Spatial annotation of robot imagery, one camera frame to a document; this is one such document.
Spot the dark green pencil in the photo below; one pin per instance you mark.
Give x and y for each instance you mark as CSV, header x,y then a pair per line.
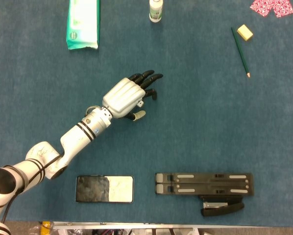
x,y
240,51

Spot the black stapler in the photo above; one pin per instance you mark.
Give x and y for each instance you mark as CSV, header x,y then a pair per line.
x,y
222,209

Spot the white plastic bottle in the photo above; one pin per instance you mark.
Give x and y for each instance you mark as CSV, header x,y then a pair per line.
x,y
156,11

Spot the metal frame bar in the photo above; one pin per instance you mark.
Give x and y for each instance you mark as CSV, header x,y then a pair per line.
x,y
136,225

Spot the green wet wipes pack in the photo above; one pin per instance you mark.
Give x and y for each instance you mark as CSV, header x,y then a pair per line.
x,y
84,24

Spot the black smartphone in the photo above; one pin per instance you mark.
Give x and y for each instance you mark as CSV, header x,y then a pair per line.
x,y
104,189

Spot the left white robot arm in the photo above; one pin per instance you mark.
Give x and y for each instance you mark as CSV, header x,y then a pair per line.
x,y
73,139

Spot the black folding laptop stand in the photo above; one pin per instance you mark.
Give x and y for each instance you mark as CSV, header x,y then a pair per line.
x,y
205,184

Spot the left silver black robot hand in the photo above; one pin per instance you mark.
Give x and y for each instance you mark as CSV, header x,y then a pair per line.
x,y
123,96

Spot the yellow eraser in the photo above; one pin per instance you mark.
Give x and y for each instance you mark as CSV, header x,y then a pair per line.
x,y
245,32

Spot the pink patterned paper square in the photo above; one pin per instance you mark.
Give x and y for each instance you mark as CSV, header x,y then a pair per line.
x,y
282,8
262,7

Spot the yellow plastic part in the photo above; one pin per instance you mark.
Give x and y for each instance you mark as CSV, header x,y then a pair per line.
x,y
46,226

